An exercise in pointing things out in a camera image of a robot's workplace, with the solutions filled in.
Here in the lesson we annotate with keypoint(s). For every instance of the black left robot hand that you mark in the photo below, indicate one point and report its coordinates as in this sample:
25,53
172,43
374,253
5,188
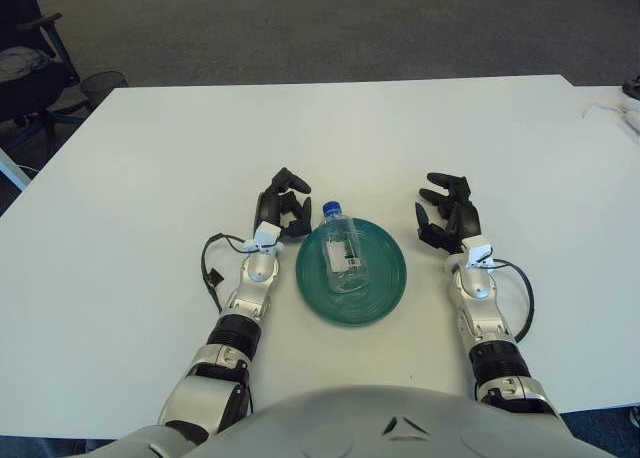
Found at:
267,208

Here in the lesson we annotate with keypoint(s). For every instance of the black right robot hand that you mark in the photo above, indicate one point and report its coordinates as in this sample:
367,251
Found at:
465,218

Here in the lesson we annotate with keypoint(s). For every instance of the clear bottle with blue cap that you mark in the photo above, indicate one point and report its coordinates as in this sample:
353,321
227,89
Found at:
342,253

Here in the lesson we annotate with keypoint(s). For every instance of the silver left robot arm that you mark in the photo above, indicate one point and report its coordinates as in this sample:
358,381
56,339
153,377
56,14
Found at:
235,318

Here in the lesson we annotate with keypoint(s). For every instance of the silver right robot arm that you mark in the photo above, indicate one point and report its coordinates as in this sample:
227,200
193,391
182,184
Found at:
485,318

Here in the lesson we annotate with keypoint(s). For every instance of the green round plate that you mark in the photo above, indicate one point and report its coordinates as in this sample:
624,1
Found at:
350,278

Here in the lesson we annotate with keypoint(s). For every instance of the white and grey VR controller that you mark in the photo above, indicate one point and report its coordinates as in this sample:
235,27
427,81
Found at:
632,110

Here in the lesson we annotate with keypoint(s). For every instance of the dark handheld screen controller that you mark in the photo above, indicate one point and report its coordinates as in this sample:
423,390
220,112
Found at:
634,85

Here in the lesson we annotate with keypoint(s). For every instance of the grey robot torso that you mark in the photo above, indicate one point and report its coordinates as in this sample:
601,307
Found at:
375,428

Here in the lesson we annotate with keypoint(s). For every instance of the white table leg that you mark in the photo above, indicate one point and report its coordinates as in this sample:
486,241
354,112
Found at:
12,170

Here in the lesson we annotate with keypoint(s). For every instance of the black table leg base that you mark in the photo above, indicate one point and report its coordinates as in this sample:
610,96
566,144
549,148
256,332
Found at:
635,418

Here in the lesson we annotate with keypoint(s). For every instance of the black office chair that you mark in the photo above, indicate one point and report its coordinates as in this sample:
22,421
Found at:
27,88

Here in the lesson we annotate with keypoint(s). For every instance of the grey cloth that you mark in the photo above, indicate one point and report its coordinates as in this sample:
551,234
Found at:
17,60

